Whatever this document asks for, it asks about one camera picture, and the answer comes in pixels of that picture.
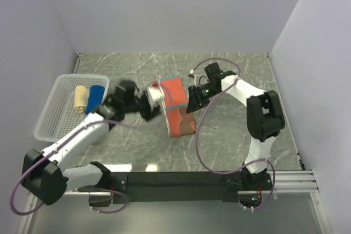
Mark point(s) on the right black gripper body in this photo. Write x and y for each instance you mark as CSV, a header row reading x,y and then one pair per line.
x,y
206,92

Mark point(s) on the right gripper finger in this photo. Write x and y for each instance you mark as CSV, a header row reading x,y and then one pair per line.
x,y
192,100
199,104

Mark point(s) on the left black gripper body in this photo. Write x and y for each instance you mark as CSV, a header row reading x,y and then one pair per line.
x,y
143,108

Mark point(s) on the brown orange bear towel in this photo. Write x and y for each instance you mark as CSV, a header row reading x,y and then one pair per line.
x,y
179,122

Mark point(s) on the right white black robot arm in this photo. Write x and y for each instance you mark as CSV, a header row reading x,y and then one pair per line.
x,y
264,117

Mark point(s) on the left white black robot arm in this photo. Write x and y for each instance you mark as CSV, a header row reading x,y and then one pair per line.
x,y
46,174

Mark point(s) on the rolled blue towel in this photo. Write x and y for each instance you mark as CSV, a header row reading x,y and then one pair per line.
x,y
96,96

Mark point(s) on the rolled beige towel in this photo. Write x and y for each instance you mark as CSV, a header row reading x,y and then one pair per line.
x,y
81,98

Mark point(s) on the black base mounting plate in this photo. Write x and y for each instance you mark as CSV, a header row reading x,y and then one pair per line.
x,y
181,186

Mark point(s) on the white plastic basket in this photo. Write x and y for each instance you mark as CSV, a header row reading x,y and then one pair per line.
x,y
58,116

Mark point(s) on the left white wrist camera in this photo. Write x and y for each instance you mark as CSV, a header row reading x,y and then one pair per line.
x,y
155,94

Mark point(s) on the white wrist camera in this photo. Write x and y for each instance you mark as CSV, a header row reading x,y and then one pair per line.
x,y
196,78
155,94

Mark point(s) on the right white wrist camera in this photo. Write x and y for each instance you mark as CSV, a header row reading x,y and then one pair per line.
x,y
196,78

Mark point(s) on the aluminium rail frame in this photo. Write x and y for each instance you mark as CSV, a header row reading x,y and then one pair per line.
x,y
285,182

